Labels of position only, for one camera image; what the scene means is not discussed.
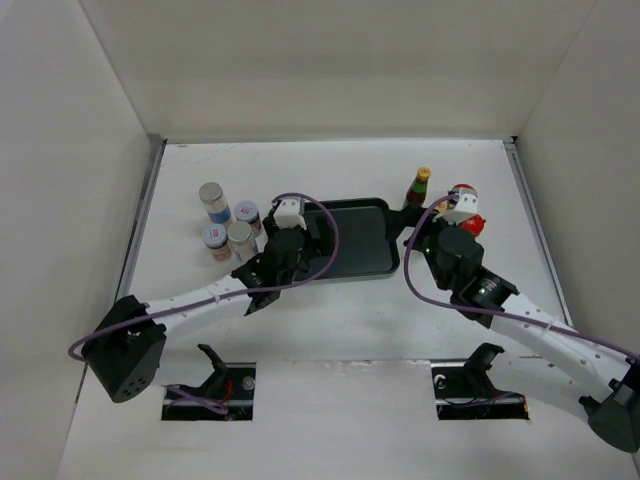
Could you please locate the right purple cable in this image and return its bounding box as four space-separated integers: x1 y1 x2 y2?
403 195 640 362

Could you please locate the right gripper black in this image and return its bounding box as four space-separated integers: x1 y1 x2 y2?
385 202 464 291

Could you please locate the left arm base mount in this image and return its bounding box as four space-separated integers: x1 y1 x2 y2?
161 344 257 422

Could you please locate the black plastic tray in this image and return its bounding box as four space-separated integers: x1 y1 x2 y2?
263 197 401 283

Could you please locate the chili jar red lid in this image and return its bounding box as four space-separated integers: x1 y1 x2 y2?
459 214 486 237
448 183 478 209

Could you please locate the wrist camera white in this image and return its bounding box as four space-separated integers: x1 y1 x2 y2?
434 194 478 225
273 197 307 230

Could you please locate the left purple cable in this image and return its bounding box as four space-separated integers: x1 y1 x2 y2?
68 193 342 362

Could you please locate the sauce bottle yellow cap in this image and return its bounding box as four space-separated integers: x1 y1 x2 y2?
403 167 431 207

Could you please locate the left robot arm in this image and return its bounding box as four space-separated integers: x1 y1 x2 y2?
70 214 340 403

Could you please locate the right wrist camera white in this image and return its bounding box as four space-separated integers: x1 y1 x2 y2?
434 194 478 225

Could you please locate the tall peppercorn jar blue label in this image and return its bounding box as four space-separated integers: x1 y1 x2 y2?
199 182 234 228

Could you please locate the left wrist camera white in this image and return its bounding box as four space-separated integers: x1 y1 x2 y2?
273 197 307 230

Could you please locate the purple cable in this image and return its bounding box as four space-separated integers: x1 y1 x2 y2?
68 193 342 362
403 195 640 362

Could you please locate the small spice jar white lid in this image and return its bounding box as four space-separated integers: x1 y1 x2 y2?
234 200 262 237

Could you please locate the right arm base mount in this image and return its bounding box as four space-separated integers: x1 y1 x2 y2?
431 343 529 421

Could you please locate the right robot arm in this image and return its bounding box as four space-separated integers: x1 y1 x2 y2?
387 206 639 453

